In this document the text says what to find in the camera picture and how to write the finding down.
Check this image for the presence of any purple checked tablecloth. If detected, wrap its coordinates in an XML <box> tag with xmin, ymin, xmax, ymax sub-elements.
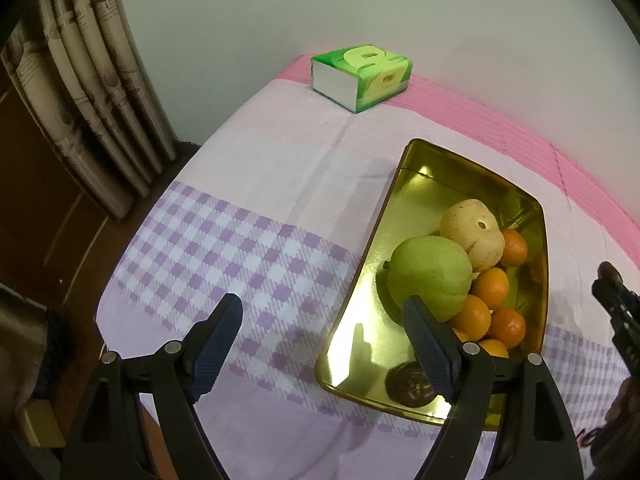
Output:
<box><xmin>95</xmin><ymin>77</ymin><xmax>640</xmax><ymax>480</ymax></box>

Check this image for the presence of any brown wooden furniture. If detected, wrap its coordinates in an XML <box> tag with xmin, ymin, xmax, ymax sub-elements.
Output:
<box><xmin>0</xmin><ymin>67</ymin><xmax>201</xmax><ymax>321</ymax></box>

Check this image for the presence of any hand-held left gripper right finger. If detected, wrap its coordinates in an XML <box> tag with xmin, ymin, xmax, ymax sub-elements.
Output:
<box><xmin>401</xmin><ymin>295</ymin><xmax>585</xmax><ymax>480</ymax></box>

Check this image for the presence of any dark wrinkled passion fruit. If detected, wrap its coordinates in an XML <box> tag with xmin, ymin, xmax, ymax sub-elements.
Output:
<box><xmin>385</xmin><ymin>361</ymin><xmax>436</xmax><ymax>408</ymax></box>

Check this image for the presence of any large orange mandarin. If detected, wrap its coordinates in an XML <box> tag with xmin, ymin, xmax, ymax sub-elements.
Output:
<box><xmin>450</xmin><ymin>294</ymin><xmax>492</xmax><ymax>341</ymax></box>

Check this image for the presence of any dark cloth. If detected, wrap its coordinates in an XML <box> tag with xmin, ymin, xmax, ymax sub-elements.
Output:
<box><xmin>0</xmin><ymin>285</ymin><xmax>73</xmax><ymax>411</ymax></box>

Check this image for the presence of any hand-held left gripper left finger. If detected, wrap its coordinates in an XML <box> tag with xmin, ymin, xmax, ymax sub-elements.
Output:
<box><xmin>59</xmin><ymin>292</ymin><xmax>244</xmax><ymax>480</ymax></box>

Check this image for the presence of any beige patterned curtain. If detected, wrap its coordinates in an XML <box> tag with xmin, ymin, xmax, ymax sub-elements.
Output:
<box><xmin>0</xmin><ymin>0</ymin><xmax>177</xmax><ymax>221</ymax></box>

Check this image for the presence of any green tissue pack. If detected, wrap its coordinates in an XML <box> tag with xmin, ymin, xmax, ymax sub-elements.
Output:
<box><xmin>310</xmin><ymin>43</ymin><xmax>414</xmax><ymax>114</ymax></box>

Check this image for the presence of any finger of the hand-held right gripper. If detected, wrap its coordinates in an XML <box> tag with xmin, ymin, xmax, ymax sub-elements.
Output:
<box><xmin>590</xmin><ymin>375</ymin><xmax>640</xmax><ymax>480</ymax></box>
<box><xmin>591</xmin><ymin>261</ymin><xmax>640</xmax><ymax>366</ymax></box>

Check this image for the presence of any red and gold tin box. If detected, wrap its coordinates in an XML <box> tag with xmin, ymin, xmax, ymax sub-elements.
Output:
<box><xmin>314</xmin><ymin>138</ymin><xmax>550</xmax><ymax>431</ymax></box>

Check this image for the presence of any yellow round melon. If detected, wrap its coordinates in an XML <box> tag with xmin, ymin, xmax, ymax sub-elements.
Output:
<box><xmin>439</xmin><ymin>199</ymin><xmax>506</xmax><ymax>272</ymax></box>

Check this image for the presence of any beige box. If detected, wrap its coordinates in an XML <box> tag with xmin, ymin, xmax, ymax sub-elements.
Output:
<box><xmin>19</xmin><ymin>399</ymin><xmax>67</xmax><ymax>448</ymax></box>

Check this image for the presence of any small yellow-orange mandarin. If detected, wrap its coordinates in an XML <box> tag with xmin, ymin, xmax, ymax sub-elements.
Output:
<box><xmin>477</xmin><ymin>339</ymin><xmax>510</xmax><ymax>359</ymax></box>

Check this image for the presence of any orange mandarin with stem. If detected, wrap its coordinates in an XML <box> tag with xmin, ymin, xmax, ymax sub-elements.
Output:
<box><xmin>499</xmin><ymin>228</ymin><xmax>529</xmax><ymax>267</ymax></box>

